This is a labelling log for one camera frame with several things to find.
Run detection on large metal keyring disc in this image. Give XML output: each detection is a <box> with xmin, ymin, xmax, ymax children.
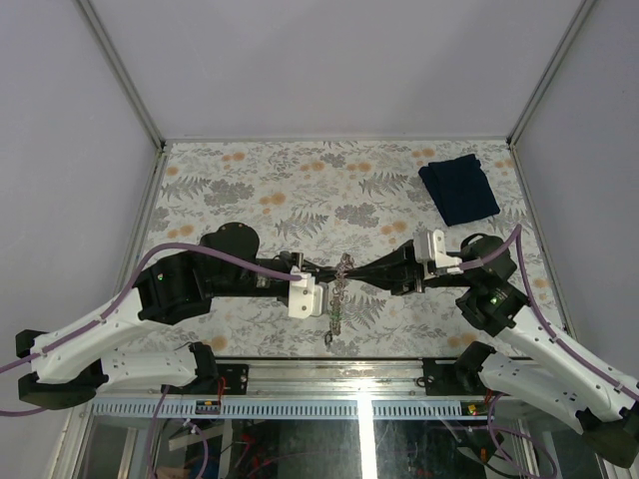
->
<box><xmin>323</xmin><ymin>252</ymin><xmax>354</xmax><ymax>348</ymax></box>

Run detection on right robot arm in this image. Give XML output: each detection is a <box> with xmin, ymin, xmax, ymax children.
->
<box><xmin>346</xmin><ymin>230</ymin><xmax>638</xmax><ymax>468</ymax></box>

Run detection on metal base rail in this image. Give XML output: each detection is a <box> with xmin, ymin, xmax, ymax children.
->
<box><xmin>218</xmin><ymin>356</ymin><xmax>486</xmax><ymax>399</ymax></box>

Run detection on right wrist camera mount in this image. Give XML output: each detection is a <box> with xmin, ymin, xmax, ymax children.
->
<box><xmin>413</xmin><ymin>230</ymin><xmax>462</xmax><ymax>276</ymax></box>

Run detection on dark blue folded cloth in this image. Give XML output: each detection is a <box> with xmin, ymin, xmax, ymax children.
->
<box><xmin>418</xmin><ymin>154</ymin><xmax>500</xmax><ymax>227</ymax></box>

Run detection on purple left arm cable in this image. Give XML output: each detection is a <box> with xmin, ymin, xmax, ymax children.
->
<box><xmin>0</xmin><ymin>242</ymin><xmax>306</xmax><ymax>418</ymax></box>

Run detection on white slotted cable duct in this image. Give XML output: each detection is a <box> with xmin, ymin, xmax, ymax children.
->
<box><xmin>91</xmin><ymin>398</ymin><xmax>486</xmax><ymax>420</ymax></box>

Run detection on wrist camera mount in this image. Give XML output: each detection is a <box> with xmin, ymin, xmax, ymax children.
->
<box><xmin>288</xmin><ymin>272</ymin><xmax>328</xmax><ymax>319</ymax></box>
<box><xmin>413</xmin><ymin>230</ymin><xmax>462</xmax><ymax>276</ymax></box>

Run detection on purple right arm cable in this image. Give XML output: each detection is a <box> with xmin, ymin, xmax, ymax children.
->
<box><xmin>458</xmin><ymin>224</ymin><xmax>639</xmax><ymax>403</ymax></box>

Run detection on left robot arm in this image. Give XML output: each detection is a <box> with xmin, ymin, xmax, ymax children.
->
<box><xmin>15</xmin><ymin>223</ymin><xmax>336</xmax><ymax>410</ymax></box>

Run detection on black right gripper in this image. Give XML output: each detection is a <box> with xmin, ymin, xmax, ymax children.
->
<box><xmin>344</xmin><ymin>238</ymin><xmax>477</xmax><ymax>295</ymax></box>

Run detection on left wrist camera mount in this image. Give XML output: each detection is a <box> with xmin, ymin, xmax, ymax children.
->
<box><xmin>288</xmin><ymin>272</ymin><xmax>328</xmax><ymax>319</ymax></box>

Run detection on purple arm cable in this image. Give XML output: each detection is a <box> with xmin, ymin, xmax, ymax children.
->
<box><xmin>0</xmin><ymin>242</ymin><xmax>306</xmax><ymax>418</ymax></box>
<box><xmin>458</xmin><ymin>224</ymin><xmax>639</xmax><ymax>403</ymax></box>

